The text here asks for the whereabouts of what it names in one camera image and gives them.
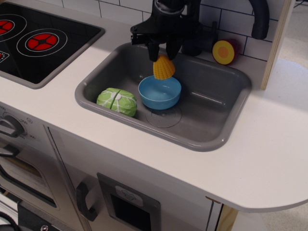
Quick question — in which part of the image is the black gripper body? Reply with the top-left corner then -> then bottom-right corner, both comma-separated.
130,15 -> 200,45

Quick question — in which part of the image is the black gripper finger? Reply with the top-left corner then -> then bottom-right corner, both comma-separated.
166,40 -> 183,60
148,42 -> 159,61

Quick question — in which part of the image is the yellow toy corn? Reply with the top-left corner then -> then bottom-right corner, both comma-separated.
153,54 -> 176,80

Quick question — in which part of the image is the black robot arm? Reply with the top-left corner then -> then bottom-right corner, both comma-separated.
130,0 -> 202,62

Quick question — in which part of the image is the blue plastic bowl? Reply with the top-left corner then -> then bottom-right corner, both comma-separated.
138,76 -> 182,110

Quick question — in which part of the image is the grey plastic sink basin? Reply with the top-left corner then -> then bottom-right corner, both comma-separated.
75,43 -> 251,152

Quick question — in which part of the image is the black toy faucet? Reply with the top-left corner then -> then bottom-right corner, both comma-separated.
181,0 -> 270,56

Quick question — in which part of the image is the red yellow toy fruit half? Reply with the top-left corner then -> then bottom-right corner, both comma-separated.
212,39 -> 242,65

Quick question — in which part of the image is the green toy cabbage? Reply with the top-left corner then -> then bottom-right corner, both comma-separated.
96,88 -> 137,117

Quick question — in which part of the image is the black toy stovetop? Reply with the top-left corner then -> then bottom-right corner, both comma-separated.
0,2 -> 105,89

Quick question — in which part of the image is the wooden side panel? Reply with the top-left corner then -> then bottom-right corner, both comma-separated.
260,0 -> 295,90

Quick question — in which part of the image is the grey oven knob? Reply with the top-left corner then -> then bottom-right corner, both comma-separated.
0,115 -> 25,138

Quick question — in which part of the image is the grey toy dispenser panel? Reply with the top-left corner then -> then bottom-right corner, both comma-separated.
97,173 -> 162,231

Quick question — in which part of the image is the toy oven door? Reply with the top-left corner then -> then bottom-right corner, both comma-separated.
0,138 -> 82,231

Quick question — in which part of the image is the black cabinet door handle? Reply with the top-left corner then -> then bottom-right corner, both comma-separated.
76,182 -> 98,222

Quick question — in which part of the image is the grey oven door handle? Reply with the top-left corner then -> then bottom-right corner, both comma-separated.
0,144 -> 20,157

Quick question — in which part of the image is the black cable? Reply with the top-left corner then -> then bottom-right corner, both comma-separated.
0,211 -> 19,231

